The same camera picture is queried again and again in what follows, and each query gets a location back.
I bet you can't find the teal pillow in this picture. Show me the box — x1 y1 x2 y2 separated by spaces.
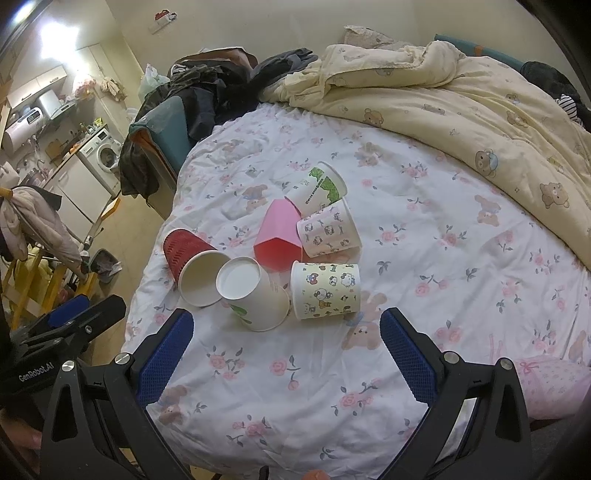
434 33 523 66

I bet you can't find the person's left hand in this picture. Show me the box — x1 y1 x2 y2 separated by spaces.
0 422 42 464

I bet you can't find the teal chair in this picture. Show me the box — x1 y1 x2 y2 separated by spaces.
129 97 197 219

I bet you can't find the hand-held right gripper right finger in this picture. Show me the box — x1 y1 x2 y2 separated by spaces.
379 307 534 480

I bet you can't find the white cup green print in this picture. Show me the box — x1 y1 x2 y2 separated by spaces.
216 257 291 332
284 161 348 217

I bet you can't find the pink plastic cup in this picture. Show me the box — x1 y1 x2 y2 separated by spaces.
253 199 304 272

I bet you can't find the grey trash bin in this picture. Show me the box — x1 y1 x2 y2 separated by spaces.
89 248 123 284

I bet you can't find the pile of dark clothes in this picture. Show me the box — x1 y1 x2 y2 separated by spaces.
119 47 320 197

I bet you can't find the red ribbed paper cup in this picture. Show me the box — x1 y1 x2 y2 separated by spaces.
163 228 232 308

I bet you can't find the white washing machine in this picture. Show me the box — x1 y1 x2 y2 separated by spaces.
76 127 123 195

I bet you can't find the range hood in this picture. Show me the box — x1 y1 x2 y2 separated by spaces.
36 89 77 120

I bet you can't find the cream bear print quilt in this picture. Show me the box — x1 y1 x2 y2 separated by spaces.
259 41 591 271

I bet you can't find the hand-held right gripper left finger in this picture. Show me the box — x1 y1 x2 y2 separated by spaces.
41 308 195 480

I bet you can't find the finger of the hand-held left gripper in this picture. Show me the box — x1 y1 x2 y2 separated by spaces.
46 294 91 328
11 295 127 358

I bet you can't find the white water heater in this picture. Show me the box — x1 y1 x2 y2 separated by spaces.
4 108 47 151

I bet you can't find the floral pillow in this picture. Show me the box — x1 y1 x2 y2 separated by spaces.
344 25 417 49

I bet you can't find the white plastic bag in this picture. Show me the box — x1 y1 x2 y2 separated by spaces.
139 65 170 100

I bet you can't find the white kitchen counter cabinet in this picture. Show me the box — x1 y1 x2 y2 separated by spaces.
44 159 117 241

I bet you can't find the striped cloth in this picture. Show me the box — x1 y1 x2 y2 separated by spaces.
556 94 585 123

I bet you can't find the hanging beige jacket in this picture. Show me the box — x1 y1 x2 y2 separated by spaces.
0 185 86 278

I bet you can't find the floral bed sheet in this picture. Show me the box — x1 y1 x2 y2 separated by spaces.
122 102 591 480

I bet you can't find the pink pillow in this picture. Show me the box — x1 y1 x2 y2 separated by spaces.
512 355 591 421

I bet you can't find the dark plush blanket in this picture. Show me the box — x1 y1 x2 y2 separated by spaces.
521 60 588 126

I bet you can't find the yellow cartoon paper cup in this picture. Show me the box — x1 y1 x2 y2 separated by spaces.
290 261 362 321

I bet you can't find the white wall cabinet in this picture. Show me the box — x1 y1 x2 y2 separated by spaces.
6 65 68 110

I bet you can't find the pink cartoon paper cup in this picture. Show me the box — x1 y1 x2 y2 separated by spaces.
295 198 362 259

